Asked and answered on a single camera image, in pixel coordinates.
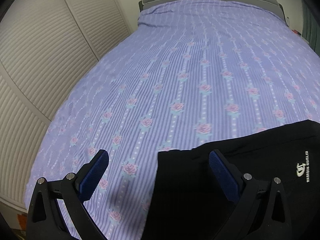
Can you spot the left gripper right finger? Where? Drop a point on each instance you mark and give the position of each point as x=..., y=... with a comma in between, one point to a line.
x=261, y=208

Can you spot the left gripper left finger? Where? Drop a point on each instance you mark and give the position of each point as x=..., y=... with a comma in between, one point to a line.
x=45, y=219

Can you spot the black pants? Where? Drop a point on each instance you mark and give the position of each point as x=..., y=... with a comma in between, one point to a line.
x=188, y=202

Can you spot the purple floral bed sheet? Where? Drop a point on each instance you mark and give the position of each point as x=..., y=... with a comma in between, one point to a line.
x=195, y=71

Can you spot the white louvered wardrobe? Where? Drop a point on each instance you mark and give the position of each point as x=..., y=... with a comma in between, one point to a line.
x=47, y=46

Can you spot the green curtain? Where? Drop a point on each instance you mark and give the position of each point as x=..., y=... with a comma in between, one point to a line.
x=310, y=29

